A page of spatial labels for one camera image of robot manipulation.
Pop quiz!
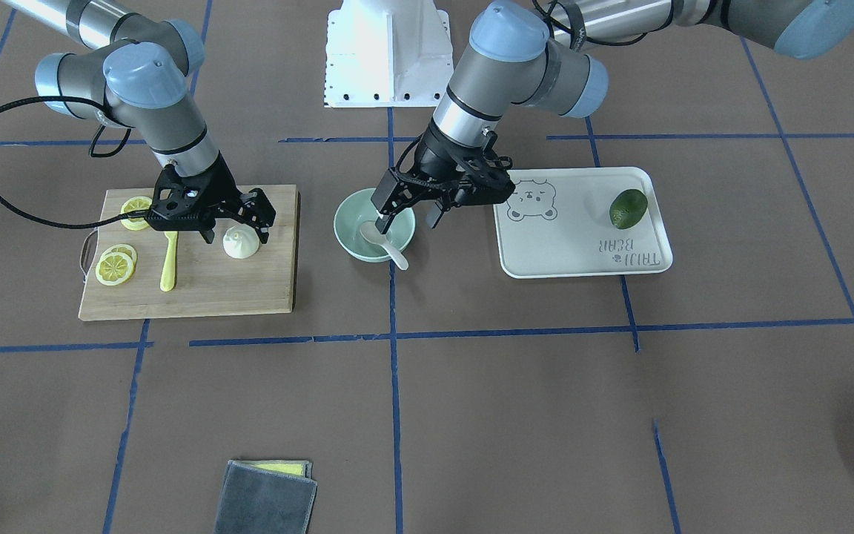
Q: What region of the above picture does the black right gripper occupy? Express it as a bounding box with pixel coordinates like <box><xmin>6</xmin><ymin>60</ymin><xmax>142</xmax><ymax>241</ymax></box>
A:
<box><xmin>147</xmin><ymin>155</ymin><xmax>276</xmax><ymax>244</ymax></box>

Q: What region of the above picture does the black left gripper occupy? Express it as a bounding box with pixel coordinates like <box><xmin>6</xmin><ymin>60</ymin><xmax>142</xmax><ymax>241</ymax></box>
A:
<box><xmin>371</xmin><ymin>122</ymin><xmax>514</xmax><ymax>234</ymax></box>

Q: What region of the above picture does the white steamed bun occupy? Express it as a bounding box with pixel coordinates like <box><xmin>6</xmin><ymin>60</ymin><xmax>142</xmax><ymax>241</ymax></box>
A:
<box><xmin>222</xmin><ymin>225</ymin><xmax>261</xmax><ymax>260</ymax></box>

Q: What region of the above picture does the white ceramic spoon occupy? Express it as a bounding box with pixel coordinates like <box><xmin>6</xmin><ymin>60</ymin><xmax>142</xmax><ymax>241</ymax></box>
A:
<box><xmin>360</xmin><ymin>222</ymin><xmax>409</xmax><ymax>271</ymax></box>

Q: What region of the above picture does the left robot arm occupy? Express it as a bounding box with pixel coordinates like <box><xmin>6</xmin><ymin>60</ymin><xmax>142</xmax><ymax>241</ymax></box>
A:
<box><xmin>371</xmin><ymin>1</ymin><xmax>854</xmax><ymax>233</ymax></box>

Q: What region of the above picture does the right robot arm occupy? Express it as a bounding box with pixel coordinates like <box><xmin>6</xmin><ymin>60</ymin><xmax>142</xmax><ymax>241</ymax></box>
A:
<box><xmin>10</xmin><ymin>1</ymin><xmax>276</xmax><ymax>243</ymax></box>

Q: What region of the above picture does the light green bowl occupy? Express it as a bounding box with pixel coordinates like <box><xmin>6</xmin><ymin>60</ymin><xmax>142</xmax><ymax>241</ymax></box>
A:
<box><xmin>334</xmin><ymin>187</ymin><xmax>416</xmax><ymax>263</ymax></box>

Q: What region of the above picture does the yellow plastic knife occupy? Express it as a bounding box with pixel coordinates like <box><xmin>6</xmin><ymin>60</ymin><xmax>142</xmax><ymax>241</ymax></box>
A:
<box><xmin>159</xmin><ymin>231</ymin><xmax>179</xmax><ymax>293</ymax></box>

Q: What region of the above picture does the bamboo cutting board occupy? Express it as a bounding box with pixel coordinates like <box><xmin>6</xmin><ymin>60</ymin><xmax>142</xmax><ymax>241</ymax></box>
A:
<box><xmin>79</xmin><ymin>185</ymin><xmax>299</xmax><ymax>321</ymax></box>

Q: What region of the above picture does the lemon slice upper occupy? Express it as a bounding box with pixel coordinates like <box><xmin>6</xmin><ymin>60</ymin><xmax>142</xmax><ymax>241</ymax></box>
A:
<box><xmin>121</xmin><ymin>196</ymin><xmax>153</xmax><ymax>232</ymax></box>

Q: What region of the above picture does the lemon slice bottom stacked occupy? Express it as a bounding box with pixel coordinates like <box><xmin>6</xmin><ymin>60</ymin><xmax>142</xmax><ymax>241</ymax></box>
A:
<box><xmin>99</xmin><ymin>243</ymin><xmax>138</xmax><ymax>265</ymax></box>

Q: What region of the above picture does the lemon slice stacked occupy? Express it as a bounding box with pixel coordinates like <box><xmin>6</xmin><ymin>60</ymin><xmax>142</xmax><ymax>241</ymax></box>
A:
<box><xmin>95</xmin><ymin>252</ymin><xmax>135</xmax><ymax>286</ymax></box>
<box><xmin>99</xmin><ymin>243</ymin><xmax>138</xmax><ymax>265</ymax></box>

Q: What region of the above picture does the lemon slice top stacked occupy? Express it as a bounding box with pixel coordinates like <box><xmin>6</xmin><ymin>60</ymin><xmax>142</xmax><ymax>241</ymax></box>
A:
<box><xmin>95</xmin><ymin>252</ymin><xmax>135</xmax><ymax>286</ymax></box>

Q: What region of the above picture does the white bear tray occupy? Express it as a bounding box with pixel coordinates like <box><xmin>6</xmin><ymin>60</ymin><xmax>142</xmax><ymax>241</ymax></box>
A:
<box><xmin>494</xmin><ymin>167</ymin><xmax>674</xmax><ymax>278</ymax></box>

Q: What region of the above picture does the green avocado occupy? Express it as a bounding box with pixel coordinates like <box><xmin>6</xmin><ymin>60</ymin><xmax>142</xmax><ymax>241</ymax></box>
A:
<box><xmin>608</xmin><ymin>188</ymin><xmax>649</xmax><ymax>230</ymax></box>

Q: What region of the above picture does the yellow sponge cloth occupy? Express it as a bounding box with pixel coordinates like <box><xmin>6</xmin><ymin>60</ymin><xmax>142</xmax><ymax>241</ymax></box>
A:
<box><xmin>241</xmin><ymin>460</ymin><xmax>312</xmax><ymax>478</ymax></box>

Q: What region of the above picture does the grey folded cloth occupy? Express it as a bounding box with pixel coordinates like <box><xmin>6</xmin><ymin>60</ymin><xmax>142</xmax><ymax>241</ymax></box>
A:
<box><xmin>213</xmin><ymin>459</ymin><xmax>317</xmax><ymax>533</ymax></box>

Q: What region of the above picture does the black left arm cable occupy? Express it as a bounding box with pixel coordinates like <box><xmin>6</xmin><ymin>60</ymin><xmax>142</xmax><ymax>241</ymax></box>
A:
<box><xmin>394</xmin><ymin>133</ymin><xmax>435</xmax><ymax>179</ymax></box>

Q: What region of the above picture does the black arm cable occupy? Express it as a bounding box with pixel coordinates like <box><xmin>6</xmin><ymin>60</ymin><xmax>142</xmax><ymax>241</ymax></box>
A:
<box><xmin>394</xmin><ymin>133</ymin><xmax>435</xmax><ymax>179</ymax></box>
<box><xmin>0</xmin><ymin>95</ymin><xmax>153</xmax><ymax>229</ymax></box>

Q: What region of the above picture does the metal cutting board handle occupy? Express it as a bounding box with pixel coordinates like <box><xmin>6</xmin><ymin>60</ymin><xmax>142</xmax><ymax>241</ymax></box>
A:
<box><xmin>80</xmin><ymin>228</ymin><xmax>99</xmax><ymax>282</ymax></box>

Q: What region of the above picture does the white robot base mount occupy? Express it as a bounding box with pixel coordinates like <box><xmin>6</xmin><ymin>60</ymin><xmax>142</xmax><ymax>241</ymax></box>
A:
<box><xmin>323</xmin><ymin>1</ymin><xmax>454</xmax><ymax>108</ymax></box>

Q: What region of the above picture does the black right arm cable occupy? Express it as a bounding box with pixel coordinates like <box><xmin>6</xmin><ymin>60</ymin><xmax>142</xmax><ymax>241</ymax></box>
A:
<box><xmin>0</xmin><ymin>95</ymin><xmax>153</xmax><ymax>229</ymax></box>

